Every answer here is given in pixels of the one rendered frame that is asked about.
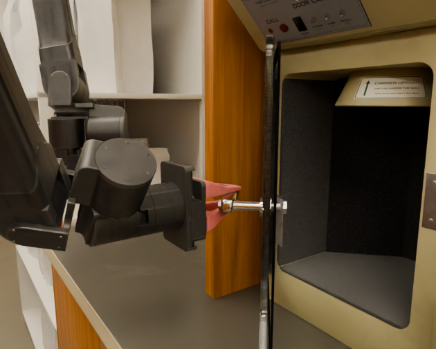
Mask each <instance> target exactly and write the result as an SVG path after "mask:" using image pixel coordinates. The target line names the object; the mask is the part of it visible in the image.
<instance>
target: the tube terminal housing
mask: <svg viewBox="0 0 436 349"><path fill-rule="evenodd" d="M409 67H423V68H431V69H432V70H433V77H434V78H433V92H432V100H431V107H430V121H429V128H428V142H427V150H426V163H425V170H424V184H423V192H422V199H421V213H420V221H419V234H418V242H417V255H416V263H415V277H414V284H413V291H412V305H411V313H410V323H409V325H408V327H406V328H404V329H397V328H395V327H393V326H391V325H389V324H387V323H385V322H383V321H381V320H379V319H377V318H375V317H373V316H371V315H369V314H367V313H365V312H363V311H361V310H359V309H357V308H355V307H353V306H351V305H349V304H347V303H345V302H343V301H341V300H339V299H337V298H335V297H333V296H331V295H329V294H327V293H325V292H323V291H321V290H319V289H317V288H315V287H313V286H311V285H309V284H307V283H305V282H303V281H301V280H299V279H297V278H295V277H293V276H291V275H289V274H287V273H285V272H283V271H282V270H281V269H280V267H281V266H280V267H279V266H278V262H277V250H278V244H277V243H275V280H274V302H275V303H277V304H278V305H281V306H282V307H284V308H285V309H287V310H288V311H290V312H292V313H294V314H295V315H297V316H299V317H300V318H302V319H304V320H305V321H307V322H308V323H310V324H312V325H314V326H315V327H317V328H318V329H320V330H322V331H323V332H325V333H327V334H328V335H330V336H332V337H333V338H335V339H337V340H338V341H340V342H341V343H344V344H345V345H346V346H348V347H350V348H351V349H436V230H432V229H428V228H425V227H422V226H421V223H422V215H423V208H424V195H425V187H426V173H432V174H436V26H429V27H425V28H416V29H412V30H404V31H399V32H394V33H386V34H382V35H374V36H369V37H361V38H356V39H349V40H343V41H339V42H331V43H326V44H318V45H313V46H306V47H301V48H292V49H288V50H283V51H281V60H280V108H279V133H278V182H277V196H279V179H280V132H281V108H282V83H283V80H284V79H285V78H288V79H302V80H328V81H336V80H337V79H340V78H348V77H349V76H350V74H351V72H353V71H360V70H367V69H386V68H409Z"/></svg>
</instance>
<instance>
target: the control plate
mask: <svg viewBox="0 0 436 349"><path fill-rule="evenodd" d="M241 1H242V3H243V4H244V6H245V7H246V9H247V11H248V12H249V14H250V15H251V17H252V18H253V20H254V22H255V23H256V24H257V27H258V28H259V29H260V31H261V32H262V34H263V36H264V37H265V39H266V36H267V35H274V44H277V43H278V41H281V43H282V42H290V41H293V40H298V39H304V38H309V37H316V36H320V35H327V34H331V33H338V32H342V31H346V30H354V29H357V28H365V27H368V26H372V25H371V23H370V20H369V18H368V16H367V14H366V12H365V9H364V7H363V5H362V3H361V0H299V1H296V0H241ZM340 10H344V11H345V13H346V15H345V16H342V17H341V16H340V15H339V14H340V13H339V12H340ZM326 13H327V14H330V16H331V18H330V19H327V20H326V19H325V14H326ZM299 16H300V17H301V19H302V20H303V22H304V24H305V26H306V27H307V30H305V31H301V32H299V30H298V29H297V27H296V25H295V24H294V22H293V20H292V18H294V17H299ZM312 17H315V18H316V19H317V21H316V23H315V22H314V23H312V22H311V18H312ZM281 24H285V25H287V27H288V31H287V32H285V33H284V32H282V31H281V30H280V25H281ZM269 28H272V29H273V34H271V33H270V32H269V31H268V29H269Z"/></svg>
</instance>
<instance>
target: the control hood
mask: <svg viewBox="0 0 436 349"><path fill-rule="evenodd" d="M228 2H229V4H230V5H231V6H232V8H233V10H234V11H235V12H236V14H237V16H238V17H239V19H240V20H241V22H242V23H243V25H244V26H245V28H246V29H247V31H248V32H249V34H250V35H251V37H252V38H253V40H254V41H255V43H256V44H257V46H258V47H259V49H260V50H262V51H263V52H266V39H265V37H264V36H263V34H262V32H261V31H260V29H259V28H258V27H257V24H256V23H255V22H254V20H253V18H252V17H251V15H250V14H249V12H248V11H247V9H246V7H245V6H244V4H243V3H242V1H241V0H228ZM361 3H362V5H363V7H364V9H365V12H366V14H367V16H368V18H369V20H370V23H371V25H372V26H368V27H365V28H357V29H354V30H346V31H342V32H338V33H331V34H327V35H320V36H316V37H309V38H304V39H298V40H293V41H290V42H282V43H281V51H283V50H288V49H292V48H301V47H306V46H313V45H318V44H326V43H331V42H339V41H343V40H349V39H356V38H361V37H369V36H374V35H382V34H386V33H394V32H399V31H404V30H412V29H416V28H425V27H429V26H436V0H361Z"/></svg>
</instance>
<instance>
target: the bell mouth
mask: <svg viewBox="0 0 436 349"><path fill-rule="evenodd" d="M433 78H434V77H433V70H432V69H431V68H423V67H409V68H386V69H367V70H360V71H353V72H351V74H350V76H349V78H348V80H347V82H346V84H345V86H344V88H343V90H342V92H341V94H340V95H339V97H338V100H337V101H336V104H335V106H337V107H431V100H432V92H433Z"/></svg>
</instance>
